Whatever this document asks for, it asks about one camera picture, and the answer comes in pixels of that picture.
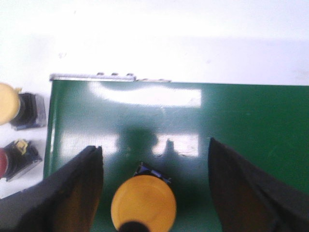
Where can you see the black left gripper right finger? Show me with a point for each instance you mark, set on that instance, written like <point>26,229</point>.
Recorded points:
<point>247,199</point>

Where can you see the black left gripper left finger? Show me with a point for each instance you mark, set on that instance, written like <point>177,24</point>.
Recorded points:
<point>66,201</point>

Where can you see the yellow mushroom push button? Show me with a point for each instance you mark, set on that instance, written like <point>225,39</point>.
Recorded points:
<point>145,202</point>
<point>21,110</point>

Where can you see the red mushroom push button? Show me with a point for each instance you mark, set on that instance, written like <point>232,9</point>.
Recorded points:
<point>17,158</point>

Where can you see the green conveyor belt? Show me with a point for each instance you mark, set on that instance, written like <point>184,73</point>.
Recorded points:
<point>169,127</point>

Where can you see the aluminium conveyor frame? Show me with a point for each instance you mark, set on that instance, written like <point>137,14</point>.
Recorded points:
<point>101,77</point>

